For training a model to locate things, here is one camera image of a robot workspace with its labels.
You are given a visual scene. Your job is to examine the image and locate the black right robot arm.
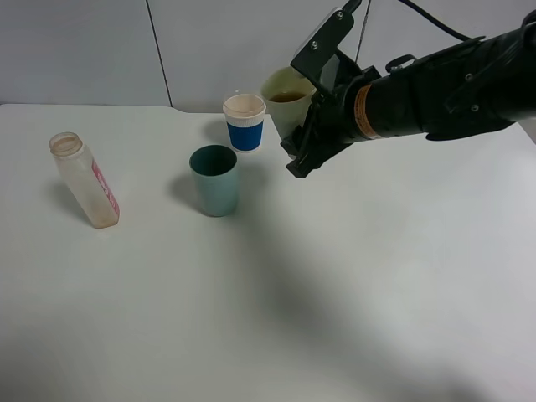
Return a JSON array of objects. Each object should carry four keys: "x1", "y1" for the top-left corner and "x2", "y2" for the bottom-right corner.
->
[{"x1": 281, "y1": 1, "x2": 535, "y2": 178}]

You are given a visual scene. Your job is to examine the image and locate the teal plastic cup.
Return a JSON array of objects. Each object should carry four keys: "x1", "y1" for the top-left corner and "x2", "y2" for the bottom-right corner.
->
[{"x1": 189, "y1": 144, "x2": 239, "y2": 217}]

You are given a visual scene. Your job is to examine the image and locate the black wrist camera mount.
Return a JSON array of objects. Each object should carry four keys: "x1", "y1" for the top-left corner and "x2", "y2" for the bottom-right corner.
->
[{"x1": 290, "y1": 0, "x2": 362, "y2": 98}]

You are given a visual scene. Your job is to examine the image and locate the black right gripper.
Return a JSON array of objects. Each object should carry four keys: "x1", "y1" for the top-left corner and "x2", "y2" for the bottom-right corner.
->
[{"x1": 281, "y1": 66, "x2": 381, "y2": 178}]

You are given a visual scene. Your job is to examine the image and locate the pale green plastic cup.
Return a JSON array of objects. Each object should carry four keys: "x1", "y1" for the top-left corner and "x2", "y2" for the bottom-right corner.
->
[{"x1": 260, "y1": 66, "x2": 317, "y2": 140}]

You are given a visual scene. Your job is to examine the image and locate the clear bottle with pink label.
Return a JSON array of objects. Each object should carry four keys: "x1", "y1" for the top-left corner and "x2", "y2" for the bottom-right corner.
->
[{"x1": 49, "y1": 132, "x2": 120, "y2": 229}]

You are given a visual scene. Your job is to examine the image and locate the blue sleeved paper cup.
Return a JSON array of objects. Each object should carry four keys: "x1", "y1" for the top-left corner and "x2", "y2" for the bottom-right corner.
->
[{"x1": 223, "y1": 93, "x2": 266, "y2": 152}]

